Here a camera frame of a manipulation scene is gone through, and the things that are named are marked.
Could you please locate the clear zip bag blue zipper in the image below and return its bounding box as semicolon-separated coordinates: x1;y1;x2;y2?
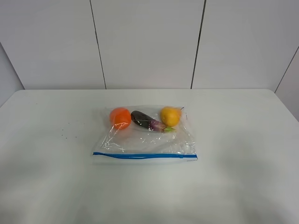
92;105;198;161

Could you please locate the purple toy eggplant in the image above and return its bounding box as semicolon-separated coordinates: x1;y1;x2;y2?
131;111;176;133

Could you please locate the yellow toy lemon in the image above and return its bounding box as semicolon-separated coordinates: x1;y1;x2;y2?
160;106;182;127

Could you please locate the orange toy fruit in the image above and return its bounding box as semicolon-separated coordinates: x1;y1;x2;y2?
109;107;131;130

